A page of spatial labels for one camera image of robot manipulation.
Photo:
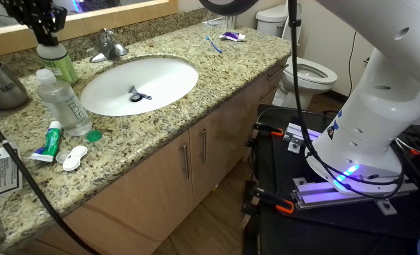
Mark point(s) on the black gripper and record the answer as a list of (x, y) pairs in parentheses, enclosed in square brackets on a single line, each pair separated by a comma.
[(39, 14)]

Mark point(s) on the white toilet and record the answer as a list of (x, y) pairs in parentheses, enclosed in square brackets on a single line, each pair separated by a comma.
[(312, 77)]

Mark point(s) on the metal cup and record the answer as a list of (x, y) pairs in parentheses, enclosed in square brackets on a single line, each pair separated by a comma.
[(12, 90)]

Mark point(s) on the green white pump bottle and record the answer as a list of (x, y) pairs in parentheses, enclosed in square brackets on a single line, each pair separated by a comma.
[(58, 60)]

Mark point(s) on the wood framed mirror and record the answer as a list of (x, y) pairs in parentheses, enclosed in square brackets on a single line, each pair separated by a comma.
[(19, 36)]

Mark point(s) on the chrome faucet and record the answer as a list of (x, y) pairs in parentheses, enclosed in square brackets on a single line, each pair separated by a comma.
[(109, 49)]

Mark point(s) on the green toothpaste tube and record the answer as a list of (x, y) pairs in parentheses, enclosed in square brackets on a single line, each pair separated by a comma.
[(53, 137)]

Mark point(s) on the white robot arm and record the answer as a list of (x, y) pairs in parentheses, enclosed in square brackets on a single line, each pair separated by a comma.
[(386, 100)]

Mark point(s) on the blue white toothbrush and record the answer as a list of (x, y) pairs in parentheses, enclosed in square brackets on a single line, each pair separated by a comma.
[(213, 43)]

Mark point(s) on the white oval sink basin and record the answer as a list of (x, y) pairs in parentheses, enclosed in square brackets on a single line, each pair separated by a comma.
[(139, 86)]

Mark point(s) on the green bottle cap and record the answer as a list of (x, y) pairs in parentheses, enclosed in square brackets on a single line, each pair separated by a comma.
[(94, 136)]

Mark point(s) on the white cable tag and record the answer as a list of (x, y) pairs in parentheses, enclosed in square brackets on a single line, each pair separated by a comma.
[(10, 174)]

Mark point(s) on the black robot cart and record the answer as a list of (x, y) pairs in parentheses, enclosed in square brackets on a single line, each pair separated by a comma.
[(357, 228)]

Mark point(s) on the clear plastic bottle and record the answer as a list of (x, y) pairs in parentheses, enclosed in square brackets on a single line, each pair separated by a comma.
[(63, 103)]

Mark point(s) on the wooden vanity cabinet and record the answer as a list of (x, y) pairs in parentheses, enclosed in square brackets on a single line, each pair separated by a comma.
[(150, 170)]

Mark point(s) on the white contact lens case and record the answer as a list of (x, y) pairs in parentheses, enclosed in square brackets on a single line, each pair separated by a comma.
[(74, 157)]

